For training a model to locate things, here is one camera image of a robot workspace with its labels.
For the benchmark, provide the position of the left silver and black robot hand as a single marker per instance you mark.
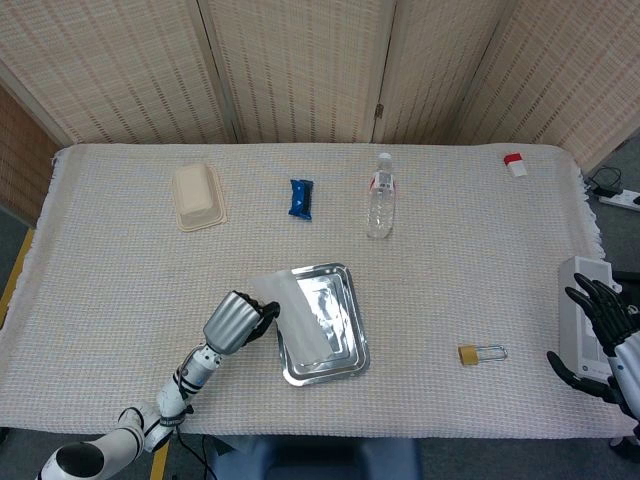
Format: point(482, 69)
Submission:
point(232, 322)

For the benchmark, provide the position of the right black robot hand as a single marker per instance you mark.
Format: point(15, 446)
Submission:
point(602, 312)

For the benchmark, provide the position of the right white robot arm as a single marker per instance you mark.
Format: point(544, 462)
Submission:
point(631, 370)

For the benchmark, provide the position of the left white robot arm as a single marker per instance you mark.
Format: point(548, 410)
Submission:
point(180, 390)

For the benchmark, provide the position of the stainless steel tray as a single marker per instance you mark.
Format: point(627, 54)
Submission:
point(347, 325)

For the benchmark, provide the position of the white product carton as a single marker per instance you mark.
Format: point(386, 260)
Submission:
point(580, 325)

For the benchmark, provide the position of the white power strip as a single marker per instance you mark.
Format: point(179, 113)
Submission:
point(620, 200)

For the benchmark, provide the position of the beige plastic food container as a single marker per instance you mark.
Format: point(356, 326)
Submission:
point(195, 195)

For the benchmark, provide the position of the blue snack packet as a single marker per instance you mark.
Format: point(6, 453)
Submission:
point(300, 200)

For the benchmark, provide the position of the brass padlock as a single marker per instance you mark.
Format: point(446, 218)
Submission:
point(469, 355)

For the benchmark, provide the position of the white waffle weave tablecloth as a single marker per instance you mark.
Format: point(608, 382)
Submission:
point(450, 280)

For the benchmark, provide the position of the blue grey robot torso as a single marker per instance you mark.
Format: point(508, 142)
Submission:
point(310, 460)

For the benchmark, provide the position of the small red and white box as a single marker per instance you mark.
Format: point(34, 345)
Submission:
point(515, 165)

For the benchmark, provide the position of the clear plastic water bottle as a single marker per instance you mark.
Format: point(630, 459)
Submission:
point(381, 205)

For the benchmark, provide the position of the woven folding screen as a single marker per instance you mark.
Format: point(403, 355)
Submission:
point(300, 70)

